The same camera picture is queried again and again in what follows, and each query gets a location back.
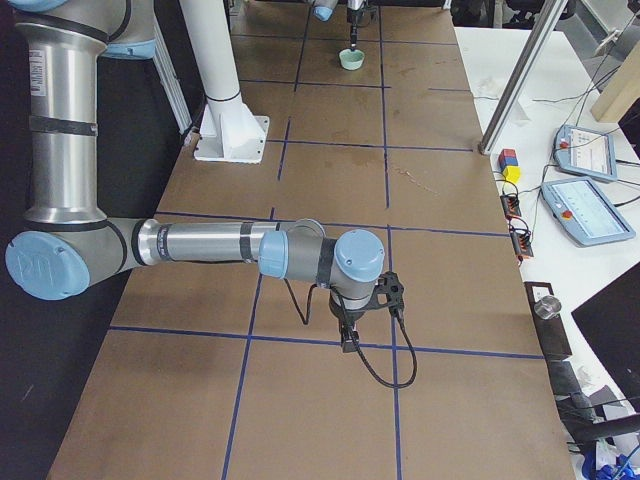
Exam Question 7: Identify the orange black connector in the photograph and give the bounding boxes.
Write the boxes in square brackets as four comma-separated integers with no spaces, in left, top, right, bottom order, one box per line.
[509,225,534,262]
[500,193,521,219]

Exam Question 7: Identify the wooden board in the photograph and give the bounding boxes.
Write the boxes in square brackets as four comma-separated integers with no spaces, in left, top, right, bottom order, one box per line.
[591,26,639,123]

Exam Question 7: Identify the mint green bowl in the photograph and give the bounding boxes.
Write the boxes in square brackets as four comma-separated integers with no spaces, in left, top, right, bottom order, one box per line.
[338,48,365,71]

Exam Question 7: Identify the near orange black connector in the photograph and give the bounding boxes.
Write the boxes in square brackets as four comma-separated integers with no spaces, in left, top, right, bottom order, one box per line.
[509,225,534,262]

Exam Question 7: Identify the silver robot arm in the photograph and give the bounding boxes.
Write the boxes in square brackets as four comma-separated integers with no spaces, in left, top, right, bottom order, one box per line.
[309,0,372,51]
[1,1,398,356]

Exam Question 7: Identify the far orange black connector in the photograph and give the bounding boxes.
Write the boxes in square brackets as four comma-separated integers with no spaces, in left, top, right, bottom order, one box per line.
[500,193,521,219]

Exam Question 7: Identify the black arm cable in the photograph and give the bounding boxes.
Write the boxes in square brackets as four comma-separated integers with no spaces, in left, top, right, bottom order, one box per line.
[284,277,418,389]

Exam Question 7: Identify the teach pendant tablet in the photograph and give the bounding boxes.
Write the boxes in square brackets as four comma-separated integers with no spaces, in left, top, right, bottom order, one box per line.
[541,177,636,247]
[552,125,618,182]

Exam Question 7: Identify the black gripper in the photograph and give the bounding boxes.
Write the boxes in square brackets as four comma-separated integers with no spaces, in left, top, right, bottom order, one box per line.
[329,271,404,352]
[347,4,378,50]

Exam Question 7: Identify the far teach pendant tablet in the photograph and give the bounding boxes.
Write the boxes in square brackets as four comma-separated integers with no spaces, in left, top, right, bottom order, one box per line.
[552,125,618,182]

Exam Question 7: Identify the small metal cup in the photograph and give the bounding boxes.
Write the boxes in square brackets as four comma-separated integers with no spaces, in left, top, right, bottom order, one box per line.
[533,295,562,320]

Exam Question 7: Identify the near teach pendant tablet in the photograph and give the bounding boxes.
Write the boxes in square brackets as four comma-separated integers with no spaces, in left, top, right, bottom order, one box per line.
[541,177,636,247]

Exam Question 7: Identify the black flat tray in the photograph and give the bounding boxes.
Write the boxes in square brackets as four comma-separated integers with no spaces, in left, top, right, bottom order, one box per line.
[524,281,572,361]

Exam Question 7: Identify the aluminium frame post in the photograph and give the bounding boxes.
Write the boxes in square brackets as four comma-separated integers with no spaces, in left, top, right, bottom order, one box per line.
[478,0,568,155]

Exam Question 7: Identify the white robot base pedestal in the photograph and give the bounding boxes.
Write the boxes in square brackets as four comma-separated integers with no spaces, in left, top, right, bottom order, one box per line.
[180,0,269,164]

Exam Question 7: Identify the red blue yellow blocks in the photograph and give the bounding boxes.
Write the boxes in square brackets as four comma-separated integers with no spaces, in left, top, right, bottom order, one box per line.
[498,148,521,184]

